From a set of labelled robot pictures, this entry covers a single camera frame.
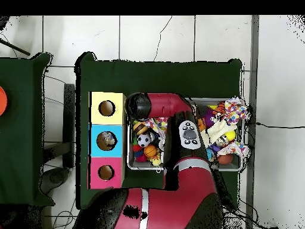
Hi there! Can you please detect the red-brown ball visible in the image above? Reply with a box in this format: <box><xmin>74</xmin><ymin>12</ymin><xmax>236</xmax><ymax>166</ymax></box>
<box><xmin>218</xmin><ymin>153</ymin><xmax>234</xmax><ymax>166</ymax></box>

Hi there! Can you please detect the dark green tablecloth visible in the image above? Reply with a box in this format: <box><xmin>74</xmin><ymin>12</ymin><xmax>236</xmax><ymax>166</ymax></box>
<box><xmin>75</xmin><ymin>51</ymin><xmax>244</xmax><ymax>211</ymax></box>

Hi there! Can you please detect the wooden box with three holes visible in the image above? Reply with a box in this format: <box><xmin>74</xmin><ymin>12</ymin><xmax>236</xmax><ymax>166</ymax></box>
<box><xmin>89</xmin><ymin>91</ymin><xmax>127</xmax><ymax>190</ymax></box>

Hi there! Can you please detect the small soccer ball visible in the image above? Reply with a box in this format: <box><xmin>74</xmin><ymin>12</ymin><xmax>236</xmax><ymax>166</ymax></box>
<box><xmin>138</xmin><ymin>133</ymin><xmax>153</xmax><ymax>148</ymax></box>

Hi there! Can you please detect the wooden burger toy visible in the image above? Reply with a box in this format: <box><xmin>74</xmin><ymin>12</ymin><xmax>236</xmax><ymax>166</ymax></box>
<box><xmin>133</xmin><ymin>121</ymin><xmax>149</xmax><ymax>136</ymax></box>

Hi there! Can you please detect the shallow clear mesh bin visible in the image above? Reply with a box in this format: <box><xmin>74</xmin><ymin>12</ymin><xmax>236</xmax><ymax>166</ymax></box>
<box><xmin>127</xmin><ymin>97</ymin><xmax>246</xmax><ymax>172</ymax></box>

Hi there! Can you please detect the dark green side table cloth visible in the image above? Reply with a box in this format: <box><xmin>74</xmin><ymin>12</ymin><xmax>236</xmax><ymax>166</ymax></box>
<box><xmin>0</xmin><ymin>52</ymin><xmax>55</xmax><ymax>207</ymax></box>

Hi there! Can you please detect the small orange basketball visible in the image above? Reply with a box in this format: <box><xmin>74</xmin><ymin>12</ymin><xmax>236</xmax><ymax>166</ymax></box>
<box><xmin>144</xmin><ymin>144</ymin><xmax>158</xmax><ymax>159</ymax></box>

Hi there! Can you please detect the cream cloth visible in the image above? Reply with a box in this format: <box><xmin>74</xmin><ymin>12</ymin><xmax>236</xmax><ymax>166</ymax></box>
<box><xmin>200</xmin><ymin>119</ymin><xmax>238</xmax><ymax>146</ymax></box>

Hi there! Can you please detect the colourful polka-dot cloth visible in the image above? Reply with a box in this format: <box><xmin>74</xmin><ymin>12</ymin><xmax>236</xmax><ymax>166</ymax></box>
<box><xmin>145</xmin><ymin>117</ymin><xmax>169</xmax><ymax>137</ymax></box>

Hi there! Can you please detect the black floor stand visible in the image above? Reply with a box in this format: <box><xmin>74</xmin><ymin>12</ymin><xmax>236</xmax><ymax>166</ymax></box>
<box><xmin>40</xmin><ymin>83</ymin><xmax>76</xmax><ymax>196</ymax></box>

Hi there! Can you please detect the thin black floor cable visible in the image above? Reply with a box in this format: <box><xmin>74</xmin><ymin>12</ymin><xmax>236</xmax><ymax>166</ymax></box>
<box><xmin>153</xmin><ymin>16</ymin><xmax>173</xmax><ymax>62</ymax></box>

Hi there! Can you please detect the black tripod leg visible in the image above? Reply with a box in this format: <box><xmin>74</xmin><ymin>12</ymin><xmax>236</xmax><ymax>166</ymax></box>
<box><xmin>0</xmin><ymin>38</ymin><xmax>31</xmax><ymax>57</ymax></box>

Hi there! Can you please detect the orange plate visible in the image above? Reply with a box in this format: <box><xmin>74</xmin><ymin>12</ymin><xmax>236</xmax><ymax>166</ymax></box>
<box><xmin>0</xmin><ymin>85</ymin><xmax>8</xmax><ymax>116</ymax></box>

